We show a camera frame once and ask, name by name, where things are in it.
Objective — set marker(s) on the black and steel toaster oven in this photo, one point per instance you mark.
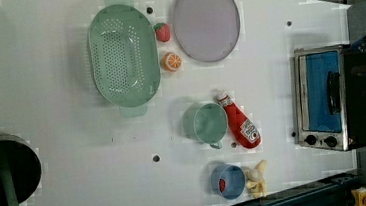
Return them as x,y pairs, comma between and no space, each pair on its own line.
330,98

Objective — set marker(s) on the red ketchup bottle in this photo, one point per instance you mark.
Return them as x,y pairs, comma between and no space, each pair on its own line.
243,129

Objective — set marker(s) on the lavender round plate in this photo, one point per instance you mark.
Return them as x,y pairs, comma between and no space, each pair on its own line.
207,30

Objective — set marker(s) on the toy peeled banana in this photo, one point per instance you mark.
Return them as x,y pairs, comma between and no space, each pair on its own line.
255,180

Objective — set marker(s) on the green plastic cup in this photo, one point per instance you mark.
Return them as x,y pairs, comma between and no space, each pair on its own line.
206,123

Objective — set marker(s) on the blue plastic cup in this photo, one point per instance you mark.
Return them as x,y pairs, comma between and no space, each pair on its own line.
234,178

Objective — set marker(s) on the toy orange half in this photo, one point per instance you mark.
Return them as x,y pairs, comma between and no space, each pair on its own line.
171,62

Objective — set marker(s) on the small red toy in cup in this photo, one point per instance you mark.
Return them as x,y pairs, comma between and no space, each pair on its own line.
222,185

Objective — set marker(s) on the toy strawberry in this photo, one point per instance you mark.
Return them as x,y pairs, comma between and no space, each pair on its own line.
162,31

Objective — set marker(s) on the green perforated colander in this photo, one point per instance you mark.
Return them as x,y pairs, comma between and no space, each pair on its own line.
123,56

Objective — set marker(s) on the black utensil holder pot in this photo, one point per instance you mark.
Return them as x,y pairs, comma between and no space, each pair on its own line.
19,164

